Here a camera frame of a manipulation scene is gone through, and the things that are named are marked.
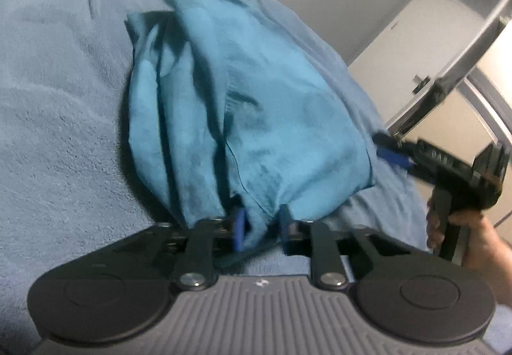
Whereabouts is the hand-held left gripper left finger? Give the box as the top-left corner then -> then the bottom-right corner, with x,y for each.
107,208 -> 251,291

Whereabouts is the light blue blanket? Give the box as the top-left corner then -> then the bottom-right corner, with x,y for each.
0,0 -> 444,343

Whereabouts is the white door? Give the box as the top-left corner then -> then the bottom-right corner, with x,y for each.
347,0 -> 493,132

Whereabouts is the teal garment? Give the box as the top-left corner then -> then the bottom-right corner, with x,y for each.
123,0 -> 377,268

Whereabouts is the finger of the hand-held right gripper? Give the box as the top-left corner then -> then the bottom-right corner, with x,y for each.
378,148 -> 417,172
373,132 -> 412,151

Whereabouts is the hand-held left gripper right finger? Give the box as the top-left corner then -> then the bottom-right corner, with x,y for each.
279,205 -> 405,291

